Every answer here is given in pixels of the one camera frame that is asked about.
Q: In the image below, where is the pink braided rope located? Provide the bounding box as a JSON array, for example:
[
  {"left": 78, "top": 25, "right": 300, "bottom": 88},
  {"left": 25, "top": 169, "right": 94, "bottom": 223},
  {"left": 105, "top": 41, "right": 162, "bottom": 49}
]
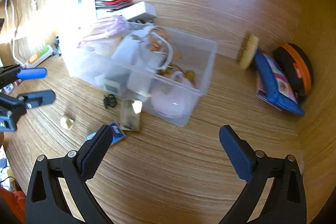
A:
[{"left": 77, "top": 15, "right": 130, "bottom": 49}]

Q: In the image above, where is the small square perfume bottle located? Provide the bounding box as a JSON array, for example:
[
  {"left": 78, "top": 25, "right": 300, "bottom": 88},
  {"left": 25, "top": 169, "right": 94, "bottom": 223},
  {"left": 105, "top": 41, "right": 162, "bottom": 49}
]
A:
[{"left": 120, "top": 100, "right": 142, "bottom": 132}]

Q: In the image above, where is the white round puff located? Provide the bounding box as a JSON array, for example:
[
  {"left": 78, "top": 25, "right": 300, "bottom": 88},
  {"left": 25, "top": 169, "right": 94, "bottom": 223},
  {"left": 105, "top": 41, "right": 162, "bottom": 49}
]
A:
[{"left": 150, "top": 81, "right": 198, "bottom": 119}]

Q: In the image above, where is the white cloth drawstring bag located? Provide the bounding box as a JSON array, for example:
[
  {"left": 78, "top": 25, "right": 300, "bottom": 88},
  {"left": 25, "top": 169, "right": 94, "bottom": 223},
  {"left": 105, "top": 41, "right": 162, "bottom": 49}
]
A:
[{"left": 112, "top": 26, "right": 174, "bottom": 73}]

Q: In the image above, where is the orange sleeve forearm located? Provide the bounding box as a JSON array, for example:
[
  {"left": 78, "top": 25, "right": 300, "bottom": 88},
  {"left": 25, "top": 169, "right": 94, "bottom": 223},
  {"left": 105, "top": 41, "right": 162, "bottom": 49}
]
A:
[{"left": 1, "top": 186, "right": 26, "bottom": 223}]

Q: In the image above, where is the orange white tube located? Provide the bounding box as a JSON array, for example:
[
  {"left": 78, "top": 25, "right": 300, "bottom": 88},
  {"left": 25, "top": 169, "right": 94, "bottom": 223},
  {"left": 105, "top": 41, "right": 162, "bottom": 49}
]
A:
[{"left": 25, "top": 45, "right": 54, "bottom": 68}]

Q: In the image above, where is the small beige shell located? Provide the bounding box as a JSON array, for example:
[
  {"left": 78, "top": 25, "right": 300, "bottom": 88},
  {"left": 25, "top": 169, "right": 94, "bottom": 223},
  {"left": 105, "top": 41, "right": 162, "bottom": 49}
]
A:
[{"left": 60, "top": 115, "right": 74, "bottom": 130}]

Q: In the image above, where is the black hair clip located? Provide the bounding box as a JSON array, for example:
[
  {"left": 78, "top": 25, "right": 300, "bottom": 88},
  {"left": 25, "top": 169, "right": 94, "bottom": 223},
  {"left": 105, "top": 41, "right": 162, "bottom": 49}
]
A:
[{"left": 103, "top": 94, "right": 117, "bottom": 109}]

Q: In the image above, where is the white paper bag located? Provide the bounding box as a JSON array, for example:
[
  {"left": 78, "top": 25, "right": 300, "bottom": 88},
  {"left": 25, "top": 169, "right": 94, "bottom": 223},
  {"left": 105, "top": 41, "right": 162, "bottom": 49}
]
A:
[{"left": 54, "top": 0, "right": 97, "bottom": 36}]

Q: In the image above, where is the small blue staples box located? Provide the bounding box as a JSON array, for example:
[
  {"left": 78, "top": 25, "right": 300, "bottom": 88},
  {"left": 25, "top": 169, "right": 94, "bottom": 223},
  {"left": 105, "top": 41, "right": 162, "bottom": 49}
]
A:
[{"left": 85, "top": 122, "right": 126, "bottom": 145}]

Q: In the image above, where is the cream cylinder candle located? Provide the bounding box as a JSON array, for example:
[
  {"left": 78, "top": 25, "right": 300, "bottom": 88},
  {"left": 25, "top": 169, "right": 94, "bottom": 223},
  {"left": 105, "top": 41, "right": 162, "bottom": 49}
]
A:
[{"left": 91, "top": 34, "right": 122, "bottom": 57}]

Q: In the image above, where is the blue fabric pouch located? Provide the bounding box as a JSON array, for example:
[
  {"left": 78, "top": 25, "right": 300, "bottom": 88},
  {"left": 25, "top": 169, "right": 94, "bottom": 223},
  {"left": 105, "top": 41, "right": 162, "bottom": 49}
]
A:
[{"left": 254, "top": 50, "right": 304, "bottom": 116}]

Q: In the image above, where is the pink notebook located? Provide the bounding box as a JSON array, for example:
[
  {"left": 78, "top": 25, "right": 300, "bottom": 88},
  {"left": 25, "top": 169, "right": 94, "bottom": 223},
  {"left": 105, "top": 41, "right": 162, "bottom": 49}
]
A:
[{"left": 256, "top": 73, "right": 281, "bottom": 111}]

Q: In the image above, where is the small white cardboard box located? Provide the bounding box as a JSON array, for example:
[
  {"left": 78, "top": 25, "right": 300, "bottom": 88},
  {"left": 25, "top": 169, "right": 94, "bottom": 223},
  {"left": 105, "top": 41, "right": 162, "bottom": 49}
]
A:
[{"left": 113, "top": 2, "right": 157, "bottom": 21}]

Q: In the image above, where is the clear plastic storage bin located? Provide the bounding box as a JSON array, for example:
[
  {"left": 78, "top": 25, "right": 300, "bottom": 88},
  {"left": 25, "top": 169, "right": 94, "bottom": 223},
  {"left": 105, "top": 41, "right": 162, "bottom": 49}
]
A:
[{"left": 59, "top": 24, "right": 217, "bottom": 127}]

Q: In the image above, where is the black orange round case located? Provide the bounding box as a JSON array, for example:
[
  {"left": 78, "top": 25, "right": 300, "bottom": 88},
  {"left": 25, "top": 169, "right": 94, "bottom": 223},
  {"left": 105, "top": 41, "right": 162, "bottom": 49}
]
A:
[{"left": 273, "top": 43, "right": 314, "bottom": 103}]

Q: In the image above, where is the cream lotion tube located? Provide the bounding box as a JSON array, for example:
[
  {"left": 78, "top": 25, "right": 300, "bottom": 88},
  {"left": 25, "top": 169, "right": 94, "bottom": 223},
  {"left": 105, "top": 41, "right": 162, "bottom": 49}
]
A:
[{"left": 238, "top": 32, "right": 259, "bottom": 70}]

